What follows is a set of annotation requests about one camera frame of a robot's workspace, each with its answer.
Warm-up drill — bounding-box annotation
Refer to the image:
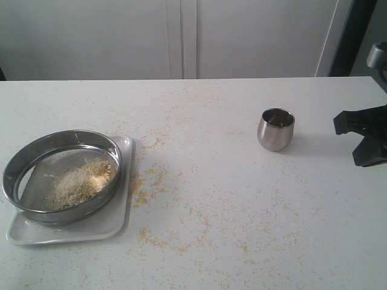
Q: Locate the round stainless steel sieve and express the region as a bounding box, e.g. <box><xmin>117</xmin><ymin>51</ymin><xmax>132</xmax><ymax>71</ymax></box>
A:
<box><xmin>2</xmin><ymin>130</ymin><xmax>123</xmax><ymax>225</ymax></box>

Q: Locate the stainless steel cup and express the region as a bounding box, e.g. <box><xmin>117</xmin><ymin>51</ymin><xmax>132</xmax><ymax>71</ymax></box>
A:
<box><xmin>257</xmin><ymin>108</ymin><xmax>296</xmax><ymax>152</ymax></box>

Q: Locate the white coarse grain pile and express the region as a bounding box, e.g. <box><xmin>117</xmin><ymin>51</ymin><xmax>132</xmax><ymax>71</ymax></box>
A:
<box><xmin>43</xmin><ymin>159</ymin><xmax>117</xmax><ymax>210</ymax></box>

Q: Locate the white square plastic tray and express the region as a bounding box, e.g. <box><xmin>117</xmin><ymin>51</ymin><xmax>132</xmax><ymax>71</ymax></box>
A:
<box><xmin>6</xmin><ymin>136</ymin><xmax>134</xmax><ymax>246</ymax></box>

